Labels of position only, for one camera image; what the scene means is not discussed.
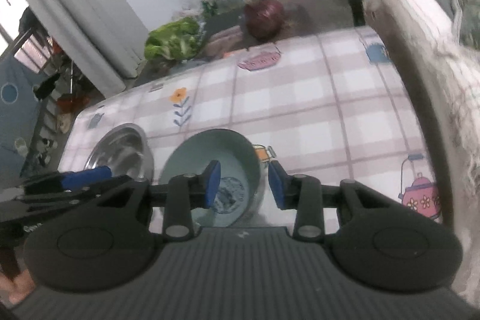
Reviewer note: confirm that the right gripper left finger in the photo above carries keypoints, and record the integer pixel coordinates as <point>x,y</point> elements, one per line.
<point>182,194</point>

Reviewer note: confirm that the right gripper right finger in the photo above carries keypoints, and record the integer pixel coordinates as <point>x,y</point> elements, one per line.
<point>307,196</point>

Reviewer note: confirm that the green ceramic bowl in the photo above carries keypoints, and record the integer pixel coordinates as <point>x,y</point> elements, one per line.
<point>239,179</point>

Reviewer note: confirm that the small steel bowl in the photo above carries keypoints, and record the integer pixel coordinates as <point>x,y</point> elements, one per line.
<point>125,151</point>

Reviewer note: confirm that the person left hand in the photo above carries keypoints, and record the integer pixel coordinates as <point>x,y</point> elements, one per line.
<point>18,288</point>

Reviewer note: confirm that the checked patterned tablecloth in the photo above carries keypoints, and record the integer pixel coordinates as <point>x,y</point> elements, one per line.
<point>318,104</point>

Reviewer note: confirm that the blue hanging towel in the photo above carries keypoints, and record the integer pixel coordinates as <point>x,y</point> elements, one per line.
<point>19,113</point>

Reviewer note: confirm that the green lettuce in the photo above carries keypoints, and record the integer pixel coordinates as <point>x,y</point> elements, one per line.
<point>175,41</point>

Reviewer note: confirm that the raw meat piece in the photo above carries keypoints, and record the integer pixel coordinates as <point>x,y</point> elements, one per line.
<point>222,42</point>

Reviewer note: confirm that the red onion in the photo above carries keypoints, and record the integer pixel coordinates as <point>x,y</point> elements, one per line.
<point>264,19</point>

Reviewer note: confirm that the white padded chair back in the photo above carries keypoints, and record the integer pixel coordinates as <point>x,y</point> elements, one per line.
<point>442,80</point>

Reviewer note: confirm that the grey curtain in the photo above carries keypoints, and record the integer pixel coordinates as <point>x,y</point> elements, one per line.
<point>105,38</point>

